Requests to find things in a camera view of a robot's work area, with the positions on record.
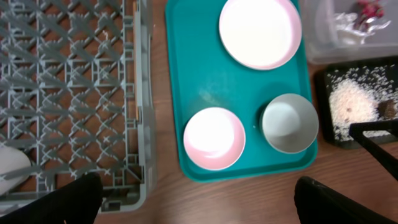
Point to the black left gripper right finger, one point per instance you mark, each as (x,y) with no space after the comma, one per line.
(316,203)

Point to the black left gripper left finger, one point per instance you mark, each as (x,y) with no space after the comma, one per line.
(77,202)

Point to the white cup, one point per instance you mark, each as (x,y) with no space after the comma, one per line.
(12,159)

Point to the bowl of rice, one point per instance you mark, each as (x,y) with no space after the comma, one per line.
(290,123)

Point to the small white pink plate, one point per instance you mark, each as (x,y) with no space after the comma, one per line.
(214,138)

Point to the red snack wrapper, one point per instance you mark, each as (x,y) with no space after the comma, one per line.
(369,9)

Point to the grey dishwasher rack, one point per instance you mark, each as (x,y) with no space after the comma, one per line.
(76,98)

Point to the brown food lump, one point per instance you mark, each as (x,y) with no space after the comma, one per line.
(387,109)

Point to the black tray bin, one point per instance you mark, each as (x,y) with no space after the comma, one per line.
(323,94)

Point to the spilled rice pile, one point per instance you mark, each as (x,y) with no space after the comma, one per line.
(355,95)

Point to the clear plastic bin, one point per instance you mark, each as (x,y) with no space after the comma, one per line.
(321,40)

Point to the teal serving tray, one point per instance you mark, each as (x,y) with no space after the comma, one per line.
(203,75)

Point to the large white plate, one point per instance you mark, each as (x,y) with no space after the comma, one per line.
(260,34)

